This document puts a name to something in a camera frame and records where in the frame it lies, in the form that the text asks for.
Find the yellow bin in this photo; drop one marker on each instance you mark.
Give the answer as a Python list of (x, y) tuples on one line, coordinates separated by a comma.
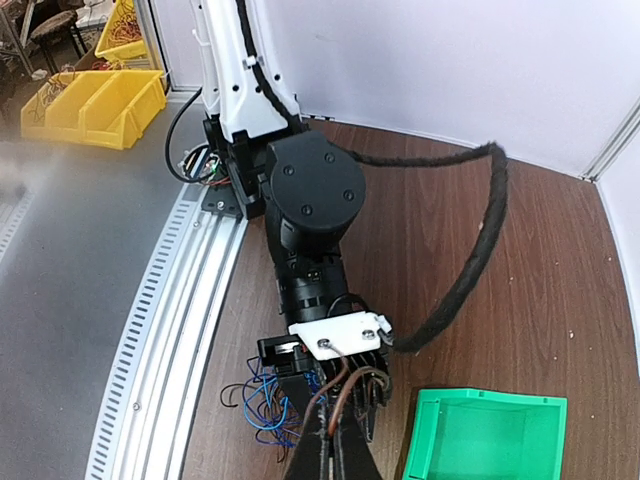
[(121, 39), (103, 108)]

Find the left aluminium frame post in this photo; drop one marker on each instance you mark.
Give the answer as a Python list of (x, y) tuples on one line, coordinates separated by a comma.
[(614, 146)]

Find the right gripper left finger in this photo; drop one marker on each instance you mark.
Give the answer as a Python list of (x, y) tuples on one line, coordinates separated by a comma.
[(311, 456)]

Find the green bin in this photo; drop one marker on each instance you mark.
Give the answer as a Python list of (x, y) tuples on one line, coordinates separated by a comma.
[(465, 433)]

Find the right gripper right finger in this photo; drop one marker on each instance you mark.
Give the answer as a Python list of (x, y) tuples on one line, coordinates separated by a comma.
[(352, 459)]

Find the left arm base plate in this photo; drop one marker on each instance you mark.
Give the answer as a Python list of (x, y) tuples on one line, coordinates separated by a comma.
[(220, 190)]

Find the yellow bin rear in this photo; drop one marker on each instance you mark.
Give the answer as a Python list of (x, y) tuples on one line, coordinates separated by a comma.
[(121, 39)]

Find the round dark stool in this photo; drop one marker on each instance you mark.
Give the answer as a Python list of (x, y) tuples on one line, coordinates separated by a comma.
[(61, 24)]

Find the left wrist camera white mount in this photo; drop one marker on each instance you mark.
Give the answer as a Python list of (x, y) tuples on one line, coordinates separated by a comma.
[(343, 335)]

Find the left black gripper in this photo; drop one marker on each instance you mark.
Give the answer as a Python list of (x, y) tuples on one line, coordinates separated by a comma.
[(313, 288)]

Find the yellow bin front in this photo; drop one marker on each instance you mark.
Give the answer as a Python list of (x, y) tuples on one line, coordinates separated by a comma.
[(103, 108)]

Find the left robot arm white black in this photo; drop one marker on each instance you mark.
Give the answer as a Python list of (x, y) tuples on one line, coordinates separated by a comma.
[(309, 192)]

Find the front aluminium rail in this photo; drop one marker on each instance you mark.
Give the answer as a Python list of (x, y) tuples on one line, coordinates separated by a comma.
[(150, 398)]

